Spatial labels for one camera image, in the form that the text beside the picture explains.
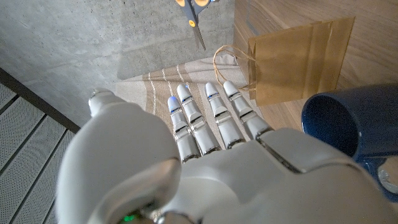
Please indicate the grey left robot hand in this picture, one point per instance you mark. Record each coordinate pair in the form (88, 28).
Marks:
(233, 180)

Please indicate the brown paper bag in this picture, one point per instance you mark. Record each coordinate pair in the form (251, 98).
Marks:
(289, 65)

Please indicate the navy blue mug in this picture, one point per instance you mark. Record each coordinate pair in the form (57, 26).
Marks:
(373, 118)

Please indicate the beige striped curtain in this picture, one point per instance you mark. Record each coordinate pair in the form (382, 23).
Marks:
(155, 90)

